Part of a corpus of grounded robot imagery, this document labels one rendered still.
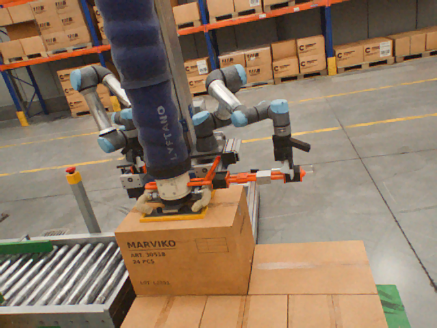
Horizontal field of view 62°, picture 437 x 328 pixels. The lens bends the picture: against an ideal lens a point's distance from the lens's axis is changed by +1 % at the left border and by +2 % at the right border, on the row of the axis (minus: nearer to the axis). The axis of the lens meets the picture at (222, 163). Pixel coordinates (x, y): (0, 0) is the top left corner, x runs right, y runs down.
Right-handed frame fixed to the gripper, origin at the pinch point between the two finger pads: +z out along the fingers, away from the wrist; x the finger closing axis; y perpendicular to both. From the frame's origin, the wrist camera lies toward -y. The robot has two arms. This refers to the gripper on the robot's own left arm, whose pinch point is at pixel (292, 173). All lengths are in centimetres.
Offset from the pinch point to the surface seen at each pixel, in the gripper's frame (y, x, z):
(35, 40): 624, -677, -94
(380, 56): -171, -735, 89
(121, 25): 59, 11, -78
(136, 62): 56, 12, -63
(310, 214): -1, -132, 108
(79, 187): 152, -44, 17
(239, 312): 31, 33, 53
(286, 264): 10, 1, 53
